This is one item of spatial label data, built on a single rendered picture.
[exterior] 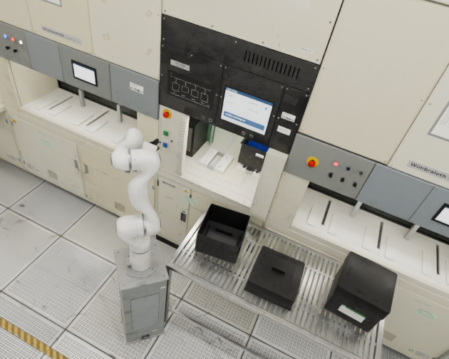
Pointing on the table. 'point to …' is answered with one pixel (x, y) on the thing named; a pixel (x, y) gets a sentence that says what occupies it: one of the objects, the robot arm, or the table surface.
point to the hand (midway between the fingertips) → (156, 142)
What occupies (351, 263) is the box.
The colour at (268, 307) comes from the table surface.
